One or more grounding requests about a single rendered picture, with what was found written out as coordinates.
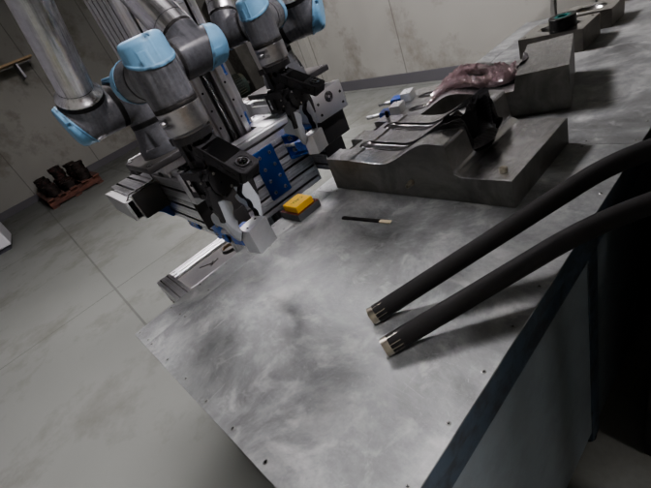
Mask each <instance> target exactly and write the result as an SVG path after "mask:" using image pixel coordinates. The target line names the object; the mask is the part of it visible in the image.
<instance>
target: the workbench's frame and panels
mask: <svg viewBox="0 0 651 488"><path fill-rule="evenodd" d="M648 192H651V161H648V162H645V163H643V164H640V165H638V166H635V167H633V168H629V169H626V170H624V171H623V173H622V175H621V176H620V178H619V179H618V181H617V182H616V184H615V186H614V187H613V189H612V190H611V192H610V193H609V195H608V196H607V198H606V200H605V201H604V203H603V205H602V206H601V208H600V210H599V211H598V212H600V211H602V210H604V209H607V208H609V207H610V206H613V205H615V204H618V203H620V202H623V201H625V200H628V199H630V198H635V197H637V196H640V195H643V194H645V193H648ZM650 302H651V215H650V216H648V217H645V218H642V219H639V220H637V221H634V222H631V223H629V224H626V225H625V226H622V227H620V228H617V229H614V230H611V231H609V232H607V233H604V234H602V235H600V236H598V237H596V238H593V239H591V240H589V241H587V242H585V243H583V244H581V245H579V246H577V247H575V248H574V249H573V251H572V253H571V255H570V256H569V258H568V259H567V261H566V262H565V264H564V266H563V267H562V269H561V270H560V272H559V273H558V275H557V277H556V278H555V280H554V281H553V283H552V284H551V286H550V287H549V289H548V291H547V292H546V294H545V295H544V297H543V298H542V301H541V302H540V304H539V305H538V307H537V308H536V310H535V312H534V313H533V315H532V316H531V318H530V319H529V320H528V322H527V323H526V325H525V326H524V328H523V329H522V331H521V332H520V334H519V336H518V337H517V339H516V340H515V342H514V343H513V345H512V347H511V349H510V350H509V352H508V353H507V355H506V357H505V358H504V360H503V361H502V363H501V364H500V366H499V368H498V369H497V371H496V372H495V374H494V375H493V377H492V378H491V380H490V382H489V383H488V385H487V386H486V388H485V389H484V391H483V393H482V394H481V396H480V398H479V399H478V401H477V402H476V403H475V405H474V406H473V408H472V409H471V411H470V413H469V414H468V416H467V417H466V419H465V420H464V422H463V423H462V425H461V427H460V428H459V430H458V431H457V433H456V434H455V436H454V438H453V439H452V441H451V442H450V444H449V446H448V448H447V449H446V451H445V452H444V454H443V455H442V457H441V459H440V460H439V462H438V463H437V465H436V466H435V468H434V469H433V471H432V473H431V474H430V476H428V478H427V479H426V481H425V483H424V484H423V486H422V487H421V488H567V487H568V485H569V483H570V480H571V478H572V476H573V474H574V470H575V468H576V466H577V464H578V461H579V459H580V457H581V455H582V453H583V450H584V448H585V446H586V444H587V442H593V441H594V440H595V439H596V437H597V433H598V431H599V428H600V414H601V411H602V409H603V407H604V405H605V401H606V399H607V397H608V395H609V392H610V390H611V388H612V387H613V385H614V382H615V380H616V378H617V376H618V374H619V371H620V369H621V367H622V365H623V362H624V360H625V358H626V356H627V354H628V351H629V349H630V347H631V345H632V343H633V340H634V338H635V336H636V333H637V331H638V329H639V327H640V325H641V322H642V320H643V318H644V316H645V313H646V311H647V309H648V307H649V305H650Z"/></svg>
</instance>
